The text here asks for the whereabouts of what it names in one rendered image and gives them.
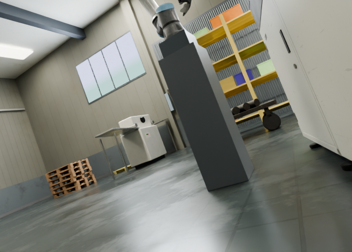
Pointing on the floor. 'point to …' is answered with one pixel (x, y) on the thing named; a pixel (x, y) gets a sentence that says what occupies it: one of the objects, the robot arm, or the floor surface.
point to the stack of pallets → (69, 172)
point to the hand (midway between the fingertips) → (179, 4)
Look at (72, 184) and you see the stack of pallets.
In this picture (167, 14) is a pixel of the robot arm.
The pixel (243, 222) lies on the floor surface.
